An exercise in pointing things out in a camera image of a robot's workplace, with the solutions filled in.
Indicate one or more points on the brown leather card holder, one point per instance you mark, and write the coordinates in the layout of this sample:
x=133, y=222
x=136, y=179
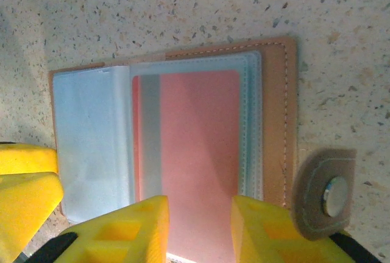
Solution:
x=275, y=123

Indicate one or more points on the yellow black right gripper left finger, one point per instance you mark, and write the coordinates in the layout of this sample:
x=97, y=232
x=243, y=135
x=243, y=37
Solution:
x=128, y=238

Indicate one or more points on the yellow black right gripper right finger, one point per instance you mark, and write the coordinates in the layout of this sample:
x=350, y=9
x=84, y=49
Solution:
x=274, y=238

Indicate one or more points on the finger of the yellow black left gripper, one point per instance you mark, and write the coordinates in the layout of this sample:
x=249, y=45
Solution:
x=27, y=159
x=27, y=208

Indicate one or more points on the white card with red circles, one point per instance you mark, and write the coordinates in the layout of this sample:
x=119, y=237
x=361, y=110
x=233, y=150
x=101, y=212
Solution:
x=198, y=138

